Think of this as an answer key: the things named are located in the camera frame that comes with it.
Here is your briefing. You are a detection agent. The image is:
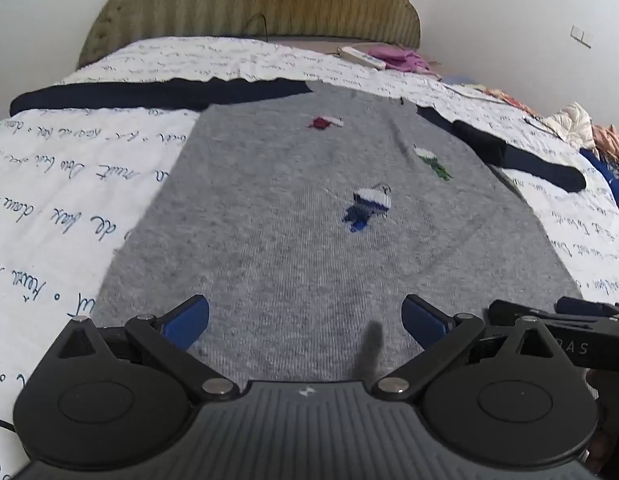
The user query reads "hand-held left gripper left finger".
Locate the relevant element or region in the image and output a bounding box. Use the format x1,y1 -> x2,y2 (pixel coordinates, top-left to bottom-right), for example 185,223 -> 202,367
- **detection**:
57,294 -> 240,403

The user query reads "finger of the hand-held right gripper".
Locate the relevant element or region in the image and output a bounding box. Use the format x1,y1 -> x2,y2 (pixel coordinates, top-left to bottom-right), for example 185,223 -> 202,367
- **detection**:
488,299 -> 563,326
555,296 -> 619,318

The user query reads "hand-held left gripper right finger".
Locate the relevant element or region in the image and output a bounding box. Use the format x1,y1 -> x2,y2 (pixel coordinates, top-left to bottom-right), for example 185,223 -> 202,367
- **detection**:
370,294 -> 557,402

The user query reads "grey sweater with navy sleeves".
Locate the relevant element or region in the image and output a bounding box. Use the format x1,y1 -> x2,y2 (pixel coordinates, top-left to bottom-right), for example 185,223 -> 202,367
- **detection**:
10,79 -> 587,386

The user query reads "blue crumpled cloth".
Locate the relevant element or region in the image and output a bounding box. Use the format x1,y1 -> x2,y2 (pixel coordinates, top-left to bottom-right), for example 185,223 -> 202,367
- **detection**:
579,147 -> 619,203

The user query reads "peach crumpled cloth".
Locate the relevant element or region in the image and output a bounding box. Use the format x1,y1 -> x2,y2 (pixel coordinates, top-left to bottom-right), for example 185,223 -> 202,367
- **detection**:
591,122 -> 619,164

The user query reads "cream crumpled cloth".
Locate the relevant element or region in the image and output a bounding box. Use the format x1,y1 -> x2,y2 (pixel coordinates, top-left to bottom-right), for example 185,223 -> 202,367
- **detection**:
543,102 -> 598,149

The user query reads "white script-printed blanket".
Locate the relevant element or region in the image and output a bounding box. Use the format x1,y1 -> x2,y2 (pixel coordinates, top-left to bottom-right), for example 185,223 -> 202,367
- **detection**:
0,37 -> 619,480

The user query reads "colourful patterned cloth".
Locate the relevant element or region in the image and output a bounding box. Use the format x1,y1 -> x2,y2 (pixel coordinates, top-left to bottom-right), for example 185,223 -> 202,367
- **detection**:
482,86 -> 541,117

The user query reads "pink cloth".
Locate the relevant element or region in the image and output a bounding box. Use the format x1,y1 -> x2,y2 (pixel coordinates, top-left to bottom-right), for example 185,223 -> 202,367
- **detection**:
367,44 -> 430,74

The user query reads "white remote control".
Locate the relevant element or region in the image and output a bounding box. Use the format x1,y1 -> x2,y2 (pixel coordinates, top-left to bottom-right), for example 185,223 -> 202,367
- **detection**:
338,46 -> 387,70

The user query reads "olive padded headboard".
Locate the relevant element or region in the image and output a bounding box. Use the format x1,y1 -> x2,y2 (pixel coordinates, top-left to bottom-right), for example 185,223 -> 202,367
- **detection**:
77,0 -> 421,70

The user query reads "white wall switch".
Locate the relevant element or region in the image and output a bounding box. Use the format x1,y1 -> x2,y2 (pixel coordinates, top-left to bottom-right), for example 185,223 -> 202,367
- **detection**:
570,23 -> 594,50

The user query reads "thin black cable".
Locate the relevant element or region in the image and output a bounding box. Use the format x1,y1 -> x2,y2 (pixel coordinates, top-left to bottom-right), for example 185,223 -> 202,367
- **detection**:
241,12 -> 270,42

